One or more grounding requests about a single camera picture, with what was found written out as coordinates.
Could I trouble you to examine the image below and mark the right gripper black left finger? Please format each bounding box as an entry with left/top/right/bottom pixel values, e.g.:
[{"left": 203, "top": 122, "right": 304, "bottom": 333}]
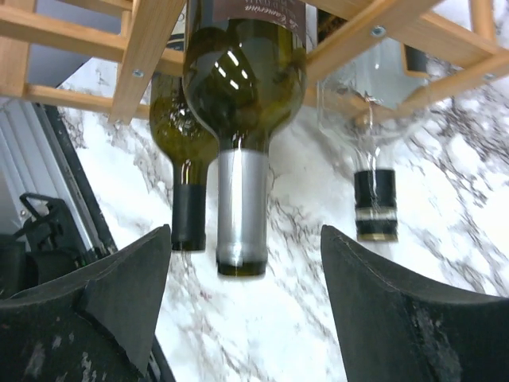
[{"left": 1, "top": 225, "right": 171, "bottom": 381}]

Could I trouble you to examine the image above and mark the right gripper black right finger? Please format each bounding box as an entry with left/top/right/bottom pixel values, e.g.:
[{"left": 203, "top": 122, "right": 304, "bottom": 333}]
[{"left": 321, "top": 225, "right": 508, "bottom": 382}]

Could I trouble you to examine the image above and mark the dark green wine bottle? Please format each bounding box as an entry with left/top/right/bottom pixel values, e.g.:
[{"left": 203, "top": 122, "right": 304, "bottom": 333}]
[
  {"left": 150, "top": 72, "right": 218, "bottom": 251},
  {"left": 183, "top": 0, "right": 307, "bottom": 277}
]

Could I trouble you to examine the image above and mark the clear square liquor bottle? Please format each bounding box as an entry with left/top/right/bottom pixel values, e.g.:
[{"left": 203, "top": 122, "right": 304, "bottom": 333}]
[{"left": 318, "top": 38, "right": 429, "bottom": 242}]

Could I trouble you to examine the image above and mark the wooden wine rack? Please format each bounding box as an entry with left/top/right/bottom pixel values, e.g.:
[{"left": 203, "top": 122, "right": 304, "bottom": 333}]
[{"left": 1, "top": 1, "right": 508, "bottom": 122}]

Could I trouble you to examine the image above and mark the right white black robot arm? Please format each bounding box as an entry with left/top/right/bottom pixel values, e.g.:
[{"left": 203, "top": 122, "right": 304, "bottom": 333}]
[{"left": 1, "top": 198, "right": 508, "bottom": 381}]

